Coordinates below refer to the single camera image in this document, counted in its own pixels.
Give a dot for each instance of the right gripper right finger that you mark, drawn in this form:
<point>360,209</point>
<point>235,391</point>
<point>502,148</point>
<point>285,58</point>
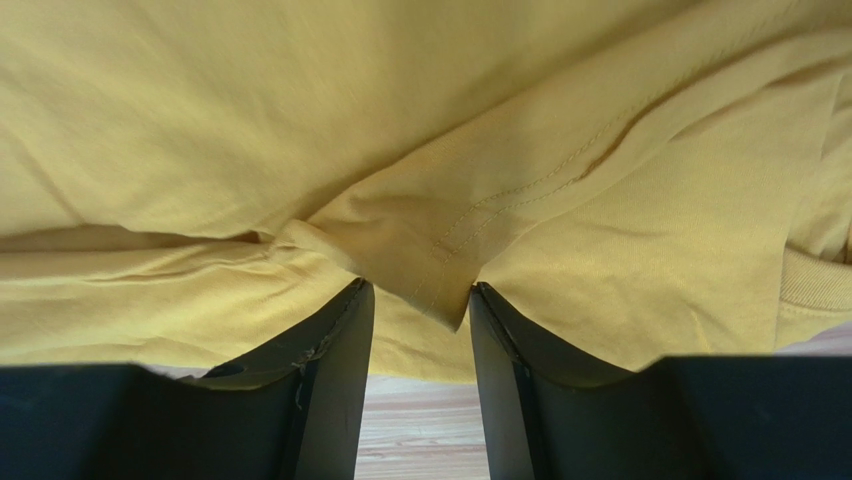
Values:
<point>553,411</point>

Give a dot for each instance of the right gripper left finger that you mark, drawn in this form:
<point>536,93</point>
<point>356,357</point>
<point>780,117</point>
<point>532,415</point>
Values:
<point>288,409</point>

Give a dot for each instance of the yellow t shirt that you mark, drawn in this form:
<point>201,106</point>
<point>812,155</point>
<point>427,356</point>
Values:
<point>181,181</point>

